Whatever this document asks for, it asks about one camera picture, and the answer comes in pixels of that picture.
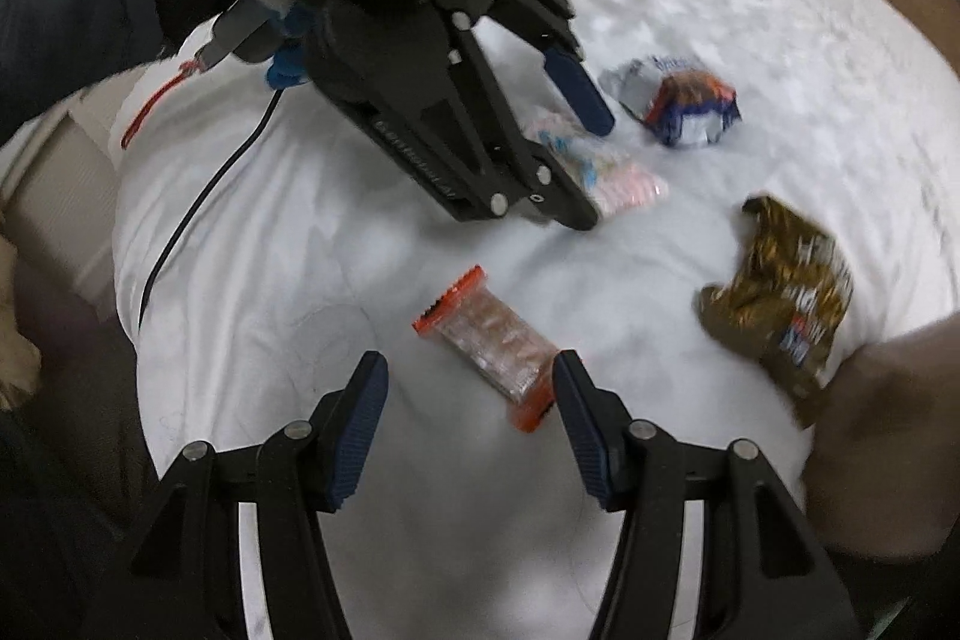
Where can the clear pink candy packet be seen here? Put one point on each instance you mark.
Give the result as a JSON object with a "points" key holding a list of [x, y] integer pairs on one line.
{"points": [[622, 186]]}

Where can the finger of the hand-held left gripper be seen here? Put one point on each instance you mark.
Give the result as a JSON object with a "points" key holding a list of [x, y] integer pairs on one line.
{"points": [[555, 190], [581, 89]]}

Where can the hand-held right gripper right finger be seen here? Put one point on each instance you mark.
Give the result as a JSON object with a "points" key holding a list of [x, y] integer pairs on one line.
{"points": [[592, 437]]}

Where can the clear orange snack packet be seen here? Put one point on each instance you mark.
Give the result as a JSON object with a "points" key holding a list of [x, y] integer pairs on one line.
{"points": [[487, 347]]}

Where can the black brown electric kettle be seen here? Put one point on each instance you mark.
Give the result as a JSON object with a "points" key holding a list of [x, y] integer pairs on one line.
{"points": [[892, 430]]}

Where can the brown snack packet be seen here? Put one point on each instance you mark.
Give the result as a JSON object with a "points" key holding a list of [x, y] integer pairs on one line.
{"points": [[787, 295]]}

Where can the person's left forearm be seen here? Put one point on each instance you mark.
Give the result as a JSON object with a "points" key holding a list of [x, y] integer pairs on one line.
{"points": [[75, 10]]}

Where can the blue white snack packet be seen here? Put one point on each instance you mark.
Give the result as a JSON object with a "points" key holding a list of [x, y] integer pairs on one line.
{"points": [[682, 100]]}

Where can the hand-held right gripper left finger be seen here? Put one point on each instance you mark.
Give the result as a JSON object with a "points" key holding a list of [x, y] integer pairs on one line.
{"points": [[360, 430]]}

